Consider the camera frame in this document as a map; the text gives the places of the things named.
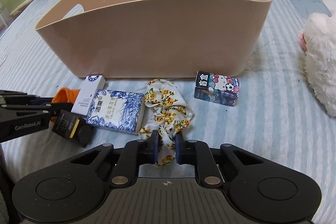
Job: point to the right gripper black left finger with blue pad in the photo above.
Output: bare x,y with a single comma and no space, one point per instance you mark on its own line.
120,166

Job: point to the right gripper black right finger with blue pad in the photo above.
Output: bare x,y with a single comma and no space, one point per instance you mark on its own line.
213,166

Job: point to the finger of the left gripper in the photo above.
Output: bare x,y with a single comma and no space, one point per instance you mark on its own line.
51,110
30,99

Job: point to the orange fabric scrunchie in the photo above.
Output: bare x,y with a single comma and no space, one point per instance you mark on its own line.
66,95

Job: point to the black yellow small box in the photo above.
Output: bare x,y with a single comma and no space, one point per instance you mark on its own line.
73,127

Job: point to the white slim carton box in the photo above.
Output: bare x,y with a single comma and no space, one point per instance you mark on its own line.
87,91

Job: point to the yellow floral white scrunchie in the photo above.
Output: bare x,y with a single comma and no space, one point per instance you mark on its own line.
167,113

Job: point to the blue white porcelain-print box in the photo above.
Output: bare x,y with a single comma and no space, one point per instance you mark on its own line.
116,110

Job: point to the Hello Kitty blind box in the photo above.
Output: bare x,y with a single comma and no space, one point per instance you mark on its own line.
216,88

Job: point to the striped light blue bedsheet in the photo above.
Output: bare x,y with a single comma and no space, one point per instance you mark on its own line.
276,116

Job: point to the beige plastic storage bin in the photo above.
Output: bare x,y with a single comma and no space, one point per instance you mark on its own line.
154,38

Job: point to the white fluffy plush toy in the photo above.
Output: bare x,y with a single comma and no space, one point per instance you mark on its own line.
317,40

